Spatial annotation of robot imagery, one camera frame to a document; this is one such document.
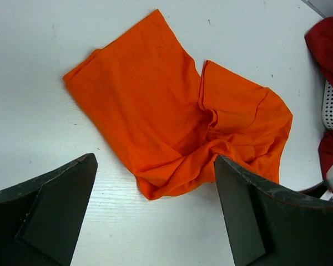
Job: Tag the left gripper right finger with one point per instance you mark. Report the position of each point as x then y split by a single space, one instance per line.
269 224

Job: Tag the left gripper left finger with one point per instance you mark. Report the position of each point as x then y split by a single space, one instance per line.
41 218

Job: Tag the orange t shirt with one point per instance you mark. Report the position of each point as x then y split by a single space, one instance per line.
166 122

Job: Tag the white perforated laundry basket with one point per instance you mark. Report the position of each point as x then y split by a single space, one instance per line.
327 106

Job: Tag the red t shirt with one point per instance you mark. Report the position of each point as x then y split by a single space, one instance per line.
319 41

